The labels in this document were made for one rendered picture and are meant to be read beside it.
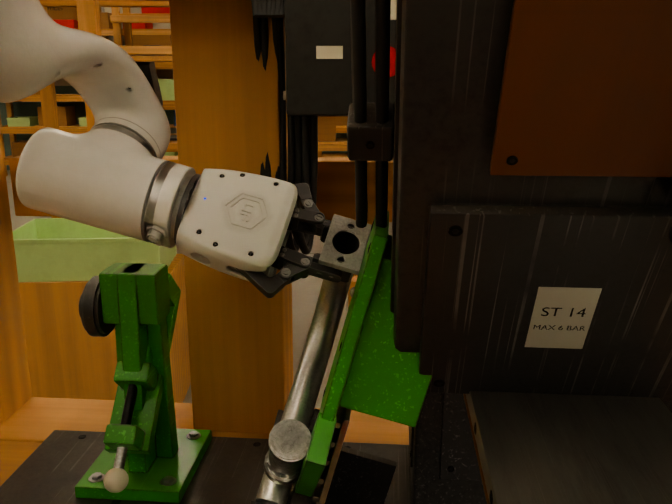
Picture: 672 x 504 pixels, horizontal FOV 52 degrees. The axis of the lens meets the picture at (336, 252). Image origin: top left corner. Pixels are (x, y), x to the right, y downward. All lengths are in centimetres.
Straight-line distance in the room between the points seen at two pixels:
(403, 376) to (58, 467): 55
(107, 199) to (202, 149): 29
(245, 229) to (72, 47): 22
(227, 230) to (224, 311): 34
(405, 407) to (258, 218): 23
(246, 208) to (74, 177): 16
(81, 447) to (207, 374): 19
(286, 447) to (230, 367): 41
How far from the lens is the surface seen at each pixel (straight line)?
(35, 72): 63
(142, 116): 75
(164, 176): 68
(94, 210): 70
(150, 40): 777
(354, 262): 66
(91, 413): 118
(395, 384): 60
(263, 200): 68
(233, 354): 101
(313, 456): 60
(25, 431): 116
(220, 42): 94
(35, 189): 72
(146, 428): 89
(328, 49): 81
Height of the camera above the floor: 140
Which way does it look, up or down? 14 degrees down
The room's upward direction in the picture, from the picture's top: straight up
